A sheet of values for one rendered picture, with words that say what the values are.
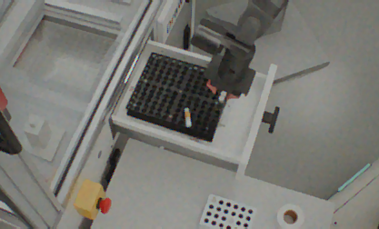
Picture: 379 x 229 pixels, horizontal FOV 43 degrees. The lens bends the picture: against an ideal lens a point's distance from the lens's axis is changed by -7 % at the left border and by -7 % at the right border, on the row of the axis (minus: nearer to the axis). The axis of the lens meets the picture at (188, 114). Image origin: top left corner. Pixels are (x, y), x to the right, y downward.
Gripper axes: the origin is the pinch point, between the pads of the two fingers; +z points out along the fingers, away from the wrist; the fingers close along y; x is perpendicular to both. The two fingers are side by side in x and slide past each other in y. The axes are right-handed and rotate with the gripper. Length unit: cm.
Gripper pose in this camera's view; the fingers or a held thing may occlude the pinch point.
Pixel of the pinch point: (222, 93)
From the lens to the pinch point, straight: 117.5
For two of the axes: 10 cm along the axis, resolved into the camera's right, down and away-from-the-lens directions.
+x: -3.7, 8.1, -4.5
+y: -9.2, -3.9, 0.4
